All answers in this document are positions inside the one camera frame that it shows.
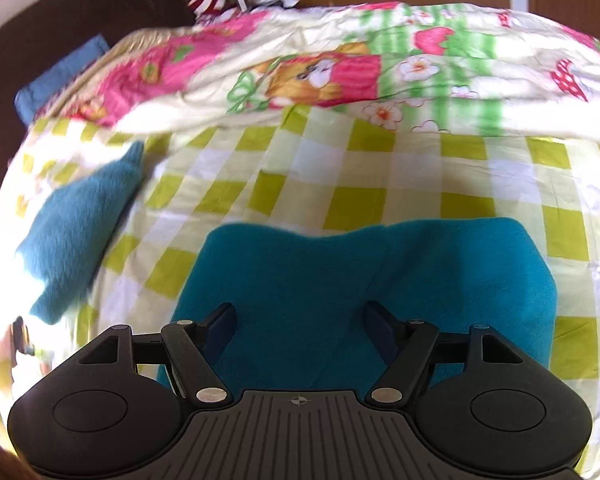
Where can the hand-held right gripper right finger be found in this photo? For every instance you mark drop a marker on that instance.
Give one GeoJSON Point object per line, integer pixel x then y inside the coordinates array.
{"type": "Point", "coordinates": [380, 330]}

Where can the blue pillow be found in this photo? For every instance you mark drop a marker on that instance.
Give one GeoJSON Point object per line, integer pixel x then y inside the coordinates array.
{"type": "Point", "coordinates": [60, 80]}

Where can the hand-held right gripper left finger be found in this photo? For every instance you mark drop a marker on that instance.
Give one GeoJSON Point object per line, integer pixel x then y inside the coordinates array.
{"type": "Point", "coordinates": [222, 330]}

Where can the teal fuzzy towel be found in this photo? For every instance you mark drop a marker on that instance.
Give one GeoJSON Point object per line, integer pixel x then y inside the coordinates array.
{"type": "Point", "coordinates": [75, 230]}

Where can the teal fleece sweater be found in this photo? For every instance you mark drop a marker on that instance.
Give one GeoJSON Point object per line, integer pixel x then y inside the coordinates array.
{"type": "Point", "coordinates": [305, 270]}

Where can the white crumpled cloth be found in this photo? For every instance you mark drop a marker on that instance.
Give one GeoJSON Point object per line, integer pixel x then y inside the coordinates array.
{"type": "Point", "coordinates": [275, 1]}

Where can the green checkered bed sheet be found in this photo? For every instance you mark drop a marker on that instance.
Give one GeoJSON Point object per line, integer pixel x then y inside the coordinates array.
{"type": "Point", "coordinates": [380, 175]}

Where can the cartoon printed quilt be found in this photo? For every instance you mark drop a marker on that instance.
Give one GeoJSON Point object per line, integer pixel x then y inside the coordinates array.
{"type": "Point", "coordinates": [330, 55]}

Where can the dark wooden headboard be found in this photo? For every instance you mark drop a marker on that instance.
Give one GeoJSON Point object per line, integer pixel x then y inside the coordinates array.
{"type": "Point", "coordinates": [55, 10]}

